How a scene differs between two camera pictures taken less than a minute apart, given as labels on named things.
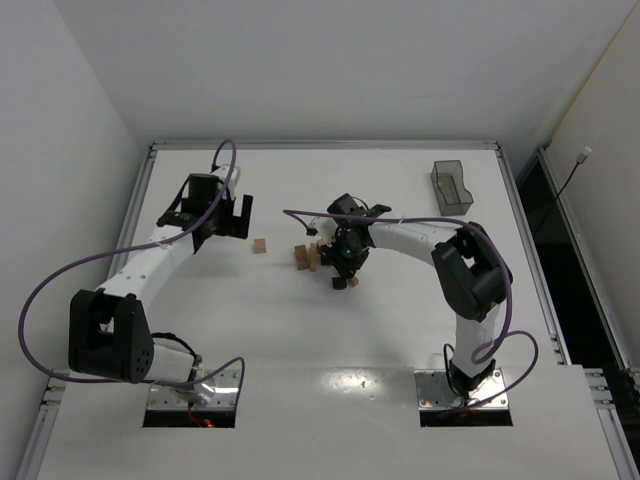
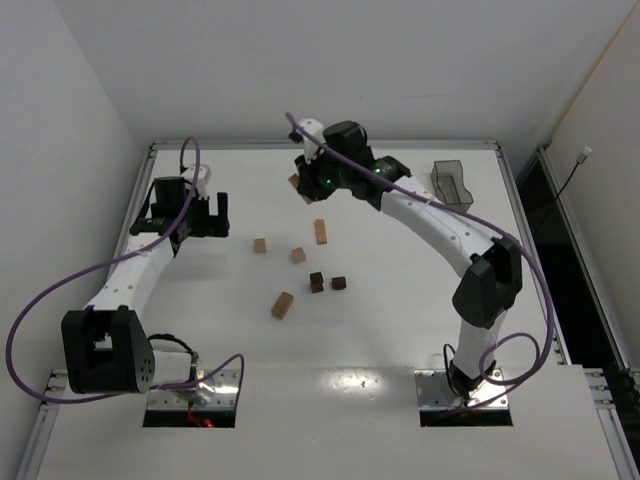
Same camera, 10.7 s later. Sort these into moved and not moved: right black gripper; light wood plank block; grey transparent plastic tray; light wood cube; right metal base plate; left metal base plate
Moved: light wood plank block; right black gripper
Not moved: light wood cube; left metal base plate; grey transparent plastic tray; right metal base plate
